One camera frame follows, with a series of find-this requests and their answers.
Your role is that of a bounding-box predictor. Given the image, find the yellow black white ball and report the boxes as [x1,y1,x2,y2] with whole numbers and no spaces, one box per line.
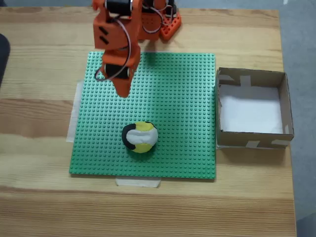
[121,120,158,154]

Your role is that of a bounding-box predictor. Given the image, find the brown cardboard box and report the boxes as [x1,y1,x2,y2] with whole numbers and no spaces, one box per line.
[216,67,295,150]

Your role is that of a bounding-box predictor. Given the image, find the masking tape strip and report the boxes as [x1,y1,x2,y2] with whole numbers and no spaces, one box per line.
[66,80,84,143]
[115,177,161,188]

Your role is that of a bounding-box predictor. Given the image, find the green studded baseplate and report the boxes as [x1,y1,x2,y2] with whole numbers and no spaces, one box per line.
[69,51,217,183]

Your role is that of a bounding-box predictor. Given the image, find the black rounded object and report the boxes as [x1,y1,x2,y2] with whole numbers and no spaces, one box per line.
[0,33,11,87]

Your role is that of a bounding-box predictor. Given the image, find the white paper sheet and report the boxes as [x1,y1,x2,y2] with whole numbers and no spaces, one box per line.
[218,85,283,134]

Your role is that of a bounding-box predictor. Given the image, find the gripper motor cable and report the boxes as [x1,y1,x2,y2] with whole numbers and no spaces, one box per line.
[94,17,132,81]

